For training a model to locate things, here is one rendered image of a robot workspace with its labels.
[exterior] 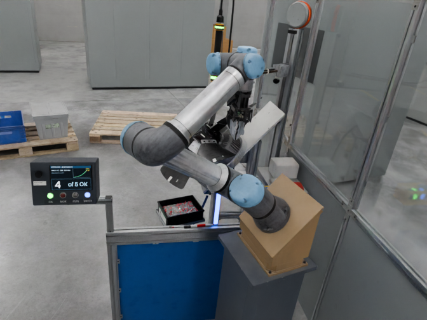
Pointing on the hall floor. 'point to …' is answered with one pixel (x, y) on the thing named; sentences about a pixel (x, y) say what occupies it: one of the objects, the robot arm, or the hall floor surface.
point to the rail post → (113, 282)
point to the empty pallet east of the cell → (102, 122)
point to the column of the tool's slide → (277, 133)
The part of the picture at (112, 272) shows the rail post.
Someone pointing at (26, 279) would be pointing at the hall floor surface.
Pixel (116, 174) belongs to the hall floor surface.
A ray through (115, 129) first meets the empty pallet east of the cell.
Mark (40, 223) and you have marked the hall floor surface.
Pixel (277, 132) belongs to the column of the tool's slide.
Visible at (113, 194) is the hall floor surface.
